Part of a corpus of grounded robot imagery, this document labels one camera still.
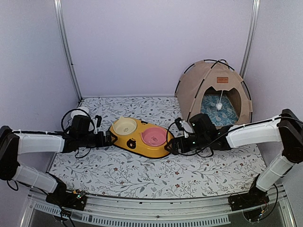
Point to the cream paw print bowl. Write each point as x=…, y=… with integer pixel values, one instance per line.
x=124, y=126

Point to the yellow bear bowl stand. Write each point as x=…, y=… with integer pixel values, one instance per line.
x=140, y=137

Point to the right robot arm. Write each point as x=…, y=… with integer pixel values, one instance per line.
x=285, y=128

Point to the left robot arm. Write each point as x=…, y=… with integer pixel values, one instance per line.
x=17, y=143

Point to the aluminium right corner post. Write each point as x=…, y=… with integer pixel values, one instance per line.
x=251, y=33

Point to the blue snowman print cushion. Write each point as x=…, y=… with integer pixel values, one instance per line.
x=219, y=110

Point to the aluminium left corner post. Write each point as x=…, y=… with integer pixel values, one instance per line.
x=66, y=48

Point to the white ceramic bowl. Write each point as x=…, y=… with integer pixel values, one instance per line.
x=80, y=111

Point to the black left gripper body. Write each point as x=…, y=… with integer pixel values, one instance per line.
x=86, y=142

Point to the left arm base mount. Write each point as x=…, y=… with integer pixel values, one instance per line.
x=61, y=197

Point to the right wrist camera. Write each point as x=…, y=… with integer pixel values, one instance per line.
x=182, y=125

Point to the aluminium corner post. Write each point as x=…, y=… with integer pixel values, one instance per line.
x=251, y=33
x=66, y=48

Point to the aluminium front rail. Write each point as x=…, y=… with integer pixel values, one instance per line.
x=106, y=211

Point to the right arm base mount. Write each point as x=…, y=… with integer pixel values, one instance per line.
x=254, y=197

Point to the beige pet tent fabric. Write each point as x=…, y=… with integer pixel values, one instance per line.
x=213, y=89

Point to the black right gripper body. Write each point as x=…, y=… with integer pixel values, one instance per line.
x=201, y=142

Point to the white pompom toy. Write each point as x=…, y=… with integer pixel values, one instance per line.
x=219, y=106

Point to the pink pet bowl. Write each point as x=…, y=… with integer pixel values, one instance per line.
x=154, y=136

